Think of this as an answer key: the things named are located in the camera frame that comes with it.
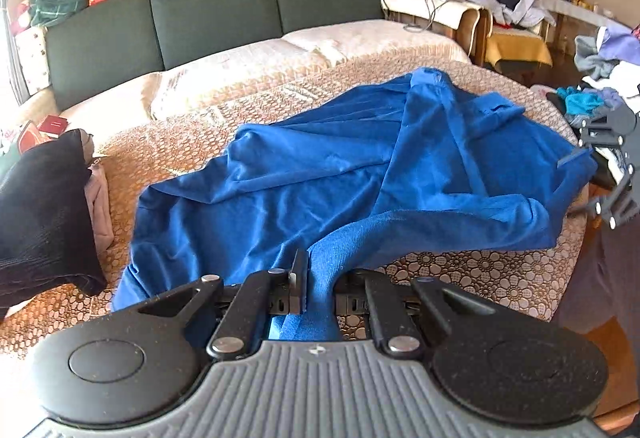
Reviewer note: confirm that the dark green sofa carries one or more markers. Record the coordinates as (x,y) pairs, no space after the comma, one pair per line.
(125,63)

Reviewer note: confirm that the black garment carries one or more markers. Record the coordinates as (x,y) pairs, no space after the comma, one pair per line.
(47,238)

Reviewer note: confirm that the blue shirt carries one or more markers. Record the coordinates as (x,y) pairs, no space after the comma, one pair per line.
(411,165)

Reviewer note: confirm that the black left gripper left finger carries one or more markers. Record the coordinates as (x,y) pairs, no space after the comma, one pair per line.
(261,296)

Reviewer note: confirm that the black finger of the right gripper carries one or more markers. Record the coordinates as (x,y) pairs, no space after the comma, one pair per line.
(589,208)

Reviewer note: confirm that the white long table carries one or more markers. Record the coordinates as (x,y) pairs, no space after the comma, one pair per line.
(583,14)

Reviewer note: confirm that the yellow covered side table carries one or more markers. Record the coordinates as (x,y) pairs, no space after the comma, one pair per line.
(512,44)

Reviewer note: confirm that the pink folded garment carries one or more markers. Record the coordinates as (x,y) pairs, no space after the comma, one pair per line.
(96,192)

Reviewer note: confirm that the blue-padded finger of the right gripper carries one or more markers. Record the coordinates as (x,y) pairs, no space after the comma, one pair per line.
(575,155)

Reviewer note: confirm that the person's grey trousers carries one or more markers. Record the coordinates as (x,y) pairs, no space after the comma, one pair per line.
(605,284)

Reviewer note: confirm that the pile of clothes at right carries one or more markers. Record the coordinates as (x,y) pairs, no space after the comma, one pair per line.
(609,63)

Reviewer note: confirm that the brown armchair with cover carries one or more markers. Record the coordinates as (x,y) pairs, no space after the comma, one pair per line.
(466,23)

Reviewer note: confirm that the red booklet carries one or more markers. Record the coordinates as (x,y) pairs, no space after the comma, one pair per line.
(53,126)

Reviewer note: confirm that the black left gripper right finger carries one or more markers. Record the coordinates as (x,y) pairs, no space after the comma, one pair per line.
(371,294)

